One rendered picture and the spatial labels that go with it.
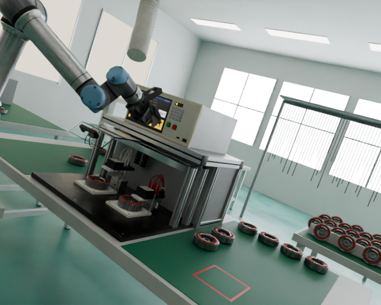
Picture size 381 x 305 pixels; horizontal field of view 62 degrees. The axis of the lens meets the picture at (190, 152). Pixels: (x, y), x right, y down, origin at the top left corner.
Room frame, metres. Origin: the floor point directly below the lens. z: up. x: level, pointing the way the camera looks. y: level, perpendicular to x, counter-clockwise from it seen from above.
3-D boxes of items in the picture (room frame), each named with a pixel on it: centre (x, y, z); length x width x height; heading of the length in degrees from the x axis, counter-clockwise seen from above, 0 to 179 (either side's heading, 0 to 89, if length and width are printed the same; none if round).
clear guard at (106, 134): (1.52, 0.37, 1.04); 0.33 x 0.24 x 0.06; 147
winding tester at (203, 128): (1.72, 0.10, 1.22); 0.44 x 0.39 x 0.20; 57
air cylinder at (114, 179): (1.64, 0.31, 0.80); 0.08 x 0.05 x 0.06; 57
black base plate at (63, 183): (1.46, 0.27, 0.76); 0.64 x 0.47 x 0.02; 57
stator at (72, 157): (1.92, 0.64, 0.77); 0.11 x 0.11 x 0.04
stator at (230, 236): (1.47, -0.27, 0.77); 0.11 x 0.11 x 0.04
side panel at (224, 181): (1.61, -0.21, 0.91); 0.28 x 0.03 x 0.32; 147
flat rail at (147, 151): (1.54, 0.23, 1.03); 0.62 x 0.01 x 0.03; 57
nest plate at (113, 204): (1.39, 0.18, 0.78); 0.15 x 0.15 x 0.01; 57
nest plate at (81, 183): (1.52, 0.38, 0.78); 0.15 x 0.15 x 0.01; 57
